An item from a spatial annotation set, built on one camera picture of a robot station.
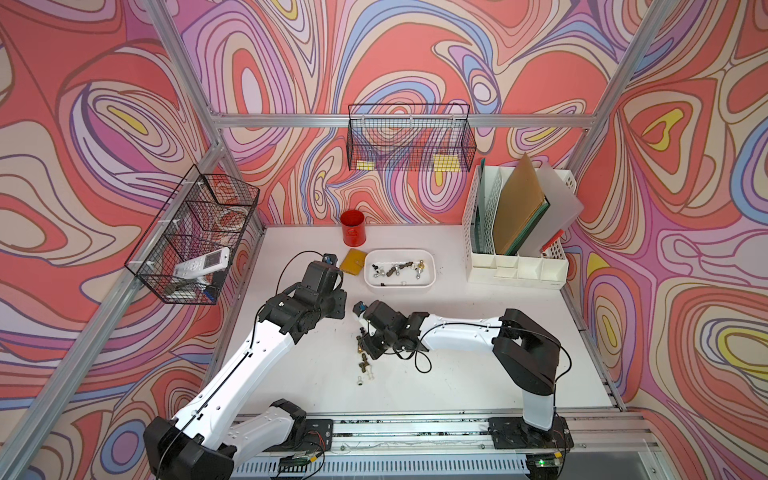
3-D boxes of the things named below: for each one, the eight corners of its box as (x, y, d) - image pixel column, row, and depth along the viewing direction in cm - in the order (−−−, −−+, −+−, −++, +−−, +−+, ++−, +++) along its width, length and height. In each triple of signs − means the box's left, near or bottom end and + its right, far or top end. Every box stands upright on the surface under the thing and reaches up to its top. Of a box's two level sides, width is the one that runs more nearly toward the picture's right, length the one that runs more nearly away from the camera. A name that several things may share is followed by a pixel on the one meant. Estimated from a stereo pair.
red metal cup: (342, 246, 116) (339, 226, 107) (345, 219, 125) (343, 200, 117) (365, 246, 116) (364, 226, 107) (367, 219, 125) (366, 200, 117)
